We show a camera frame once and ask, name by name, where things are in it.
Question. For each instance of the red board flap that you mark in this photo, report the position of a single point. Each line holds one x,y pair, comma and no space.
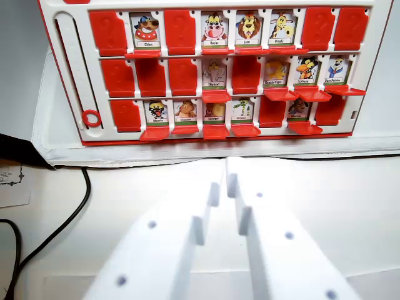
117,78

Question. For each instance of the white printed paper sheet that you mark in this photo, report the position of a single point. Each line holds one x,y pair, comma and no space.
14,193

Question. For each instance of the red and white game board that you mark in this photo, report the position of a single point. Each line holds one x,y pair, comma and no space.
93,78

